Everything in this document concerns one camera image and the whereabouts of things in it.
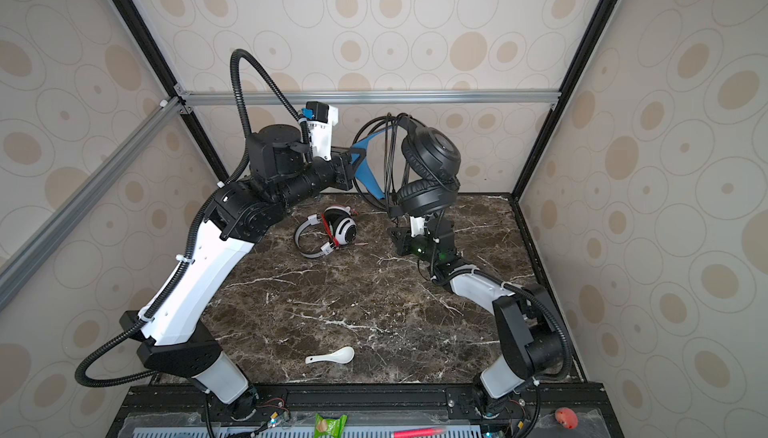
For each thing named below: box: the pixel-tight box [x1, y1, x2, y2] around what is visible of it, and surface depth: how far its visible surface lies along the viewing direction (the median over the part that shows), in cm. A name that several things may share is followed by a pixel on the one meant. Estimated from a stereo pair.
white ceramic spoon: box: [305, 346, 355, 364], surface depth 82 cm
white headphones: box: [294, 206, 357, 259], surface depth 102 cm
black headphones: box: [351, 113, 461, 216], surface depth 46 cm
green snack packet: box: [314, 412, 349, 438], surface depth 70 cm
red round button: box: [555, 407, 579, 430], surface depth 71 cm
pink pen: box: [392, 426, 447, 438], surface depth 71 cm
